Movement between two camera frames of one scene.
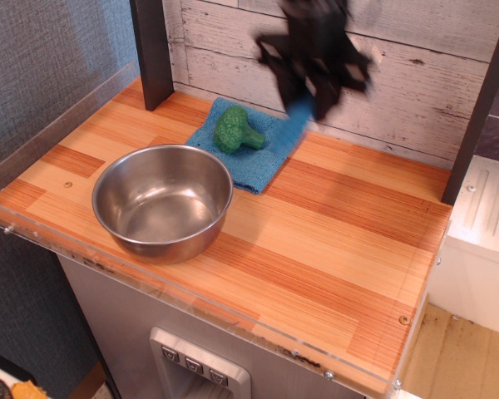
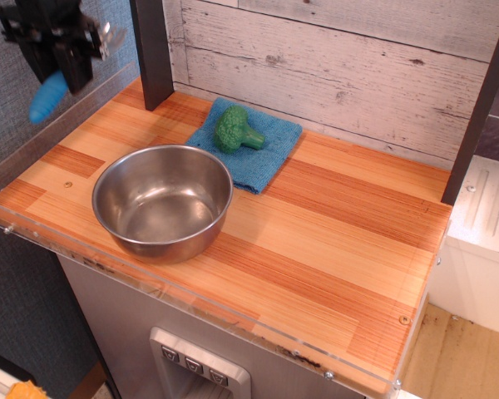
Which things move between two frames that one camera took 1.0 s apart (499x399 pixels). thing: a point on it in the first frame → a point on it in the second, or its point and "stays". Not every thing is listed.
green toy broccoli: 233,129 stays
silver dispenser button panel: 185,370 stays
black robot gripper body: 317,56 → 34,21
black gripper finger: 327,96 → 76,64
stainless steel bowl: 163,204 stays
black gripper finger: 292,87 → 41,57
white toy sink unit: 475,275 stays
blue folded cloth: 252,169 stays
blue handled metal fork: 298,117 → 54,90
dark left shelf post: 150,27 stays
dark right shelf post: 470,135 stays
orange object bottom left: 27,390 stays
